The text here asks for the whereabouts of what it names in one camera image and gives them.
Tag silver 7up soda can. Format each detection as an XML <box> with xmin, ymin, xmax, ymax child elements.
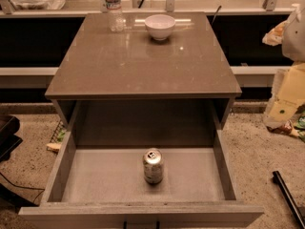
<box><xmin>143</xmin><ymin>148</ymin><xmax>164</xmax><ymax>184</ymax></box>

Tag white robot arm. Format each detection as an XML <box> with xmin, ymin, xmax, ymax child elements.
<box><xmin>282</xmin><ymin>3</ymin><xmax>305</xmax><ymax>62</ymax></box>

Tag brown cabinet with counter top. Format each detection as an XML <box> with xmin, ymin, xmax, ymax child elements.
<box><xmin>46</xmin><ymin>12</ymin><xmax>241</xmax><ymax>148</ymax></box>

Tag open grey top drawer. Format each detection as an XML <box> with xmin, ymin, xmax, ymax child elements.
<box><xmin>17</xmin><ymin>101</ymin><xmax>265</xmax><ymax>229</ymax></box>

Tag white ceramic bowl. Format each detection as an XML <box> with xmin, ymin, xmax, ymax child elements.
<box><xmin>145</xmin><ymin>14</ymin><xmax>175</xmax><ymax>41</ymax></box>

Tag clear plastic water bottle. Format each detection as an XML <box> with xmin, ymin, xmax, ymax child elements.
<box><xmin>105</xmin><ymin>0</ymin><xmax>124</xmax><ymax>32</ymax></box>

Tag brown snack bag on floor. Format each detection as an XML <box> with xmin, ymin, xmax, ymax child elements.
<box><xmin>268</xmin><ymin>120</ymin><xmax>299</xmax><ymax>137</ymax></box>

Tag black office chair base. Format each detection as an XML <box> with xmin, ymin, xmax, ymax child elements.
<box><xmin>0</xmin><ymin>114</ymin><xmax>23</xmax><ymax>161</ymax></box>

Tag green snack bag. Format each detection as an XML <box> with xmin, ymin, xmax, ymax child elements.
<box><xmin>294</xmin><ymin>111</ymin><xmax>305</xmax><ymax>142</ymax></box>

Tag black bar on floor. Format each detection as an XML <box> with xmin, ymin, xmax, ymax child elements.
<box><xmin>273</xmin><ymin>171</ymin><xmax>305</xmax><ymax>229</ymax></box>

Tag wire basket with items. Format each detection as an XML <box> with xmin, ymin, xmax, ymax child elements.
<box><xmin>47</xmin><ymin>121</ymin><xmax>66</xmax><ymax>153</ymax></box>

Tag black drawer handle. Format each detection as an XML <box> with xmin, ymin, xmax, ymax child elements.
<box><xmin>123</xmin><ymin>221</ymin><xmax>160</xmax><ymax>229</ymax></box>

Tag black cable on floor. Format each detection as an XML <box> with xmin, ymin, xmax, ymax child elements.
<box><xmin>0</xmin><ymin>172</ymin><xmax>46</xmax><ymax>205</ymax></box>

